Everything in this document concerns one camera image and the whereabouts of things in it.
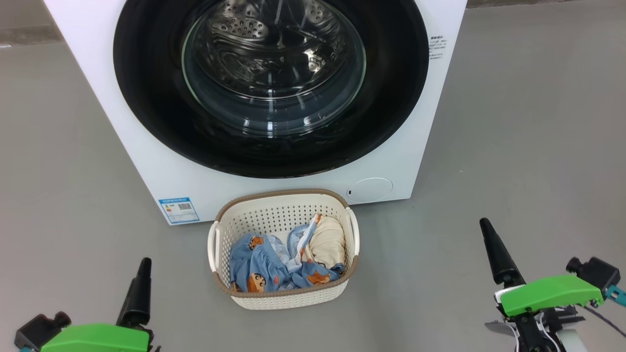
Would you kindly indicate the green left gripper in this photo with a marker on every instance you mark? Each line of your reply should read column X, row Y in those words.
column 98, row 338

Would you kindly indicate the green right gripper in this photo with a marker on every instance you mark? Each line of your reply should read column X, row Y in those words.
column 547, row 293

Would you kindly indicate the blue cartoon print garment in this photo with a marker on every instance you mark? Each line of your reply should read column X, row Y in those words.
column 259, row 264

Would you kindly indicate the cream garment with blue trim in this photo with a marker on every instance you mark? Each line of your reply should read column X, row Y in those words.
column 327, row 242

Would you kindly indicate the washing machine door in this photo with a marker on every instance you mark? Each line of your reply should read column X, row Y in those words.
column 146, row 98

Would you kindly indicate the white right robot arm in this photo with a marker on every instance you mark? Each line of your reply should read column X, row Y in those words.
column 570, row 342

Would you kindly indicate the white front-load washing machine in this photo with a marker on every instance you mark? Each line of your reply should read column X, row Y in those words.
column 98, row 98

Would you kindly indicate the blue energy label sticker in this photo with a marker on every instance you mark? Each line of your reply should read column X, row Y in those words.
column 178, row 210

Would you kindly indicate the round white filter cover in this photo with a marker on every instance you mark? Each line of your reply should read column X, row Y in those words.
column 369, row 190

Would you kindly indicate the cream perforated laundry basket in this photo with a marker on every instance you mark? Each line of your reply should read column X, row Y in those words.
column 274, row 215

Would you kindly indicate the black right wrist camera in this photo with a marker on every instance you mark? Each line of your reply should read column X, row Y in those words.
column 596, row 274

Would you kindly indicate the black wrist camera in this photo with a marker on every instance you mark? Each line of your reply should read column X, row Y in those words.
column 41, row 328
column 596, row 274

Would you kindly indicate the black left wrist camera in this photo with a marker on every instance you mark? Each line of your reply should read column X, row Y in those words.
column 41, row 328

